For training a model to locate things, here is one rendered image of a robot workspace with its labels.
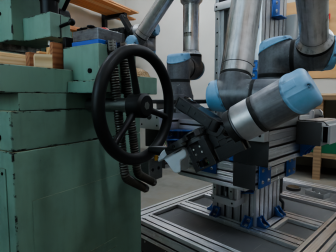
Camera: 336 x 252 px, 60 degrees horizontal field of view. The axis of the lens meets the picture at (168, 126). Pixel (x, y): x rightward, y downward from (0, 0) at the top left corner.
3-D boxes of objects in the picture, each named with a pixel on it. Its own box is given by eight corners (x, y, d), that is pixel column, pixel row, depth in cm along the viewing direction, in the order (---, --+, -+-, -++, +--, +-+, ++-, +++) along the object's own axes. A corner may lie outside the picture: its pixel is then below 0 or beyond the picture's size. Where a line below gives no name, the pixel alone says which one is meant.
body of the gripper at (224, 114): (192, 174, 60) (242, 150, 54) (175, 137, 62) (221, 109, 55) (208, 167, 66) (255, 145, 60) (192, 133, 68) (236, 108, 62)
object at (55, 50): (53, 71, 79) (52, 41, 78) (50, 71, 79) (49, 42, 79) (106, 75, 95) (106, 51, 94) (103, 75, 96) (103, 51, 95)
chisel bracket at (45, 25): (50, 42, 82) (49, 10, 81) (23, 46, 90) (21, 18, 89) (72, 45, 88) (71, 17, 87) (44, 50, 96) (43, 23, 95)
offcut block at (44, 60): (50, 69, 74) (50, 56, 74) (52, 68, 70) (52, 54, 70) (33, 69, 73) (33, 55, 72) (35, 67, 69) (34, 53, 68)
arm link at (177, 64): (161, 79, 143) (161, 51, 142) (175, 80, 155) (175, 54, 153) (183, 78, 137) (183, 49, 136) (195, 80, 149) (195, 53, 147)
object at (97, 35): (98, 43, 71) (97, 20, 70) (69, 47, 77) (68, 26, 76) (133, 50, 82) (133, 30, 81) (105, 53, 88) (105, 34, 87)
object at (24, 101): (19, 111, 64) (18, 92, 64) (-26, 108, 76) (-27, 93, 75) (136, 106, 97) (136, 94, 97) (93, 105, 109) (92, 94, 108)
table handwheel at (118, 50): (88, 50, 54) (171, 37, 76) (27, 58, 65) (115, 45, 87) (117, 189, 62) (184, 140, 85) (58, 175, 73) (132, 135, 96)
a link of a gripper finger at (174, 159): (159, 181, 66) (190, 166, 61) (149, 157, 67) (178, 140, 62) (167, 178, 68) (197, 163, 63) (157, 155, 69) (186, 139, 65)
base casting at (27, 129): (10, 153, 63) (8, 110, 62) (-84, 134, 95) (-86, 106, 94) (141, 132, 100) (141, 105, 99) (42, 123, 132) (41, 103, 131)
